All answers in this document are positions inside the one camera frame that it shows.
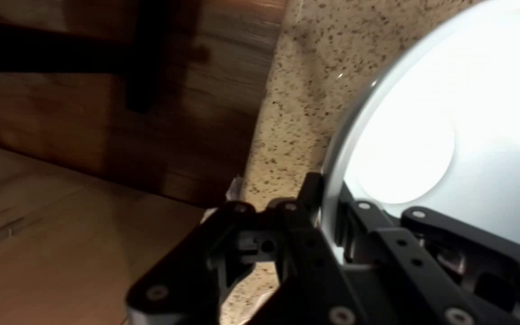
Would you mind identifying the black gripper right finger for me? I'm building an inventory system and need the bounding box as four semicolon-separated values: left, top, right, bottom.
330;182;520;325

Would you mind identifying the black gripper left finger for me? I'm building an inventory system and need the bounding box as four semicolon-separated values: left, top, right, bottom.
124;169;348;325

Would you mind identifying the large light blue bowl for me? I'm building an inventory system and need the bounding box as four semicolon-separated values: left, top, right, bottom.
317;0;520;290

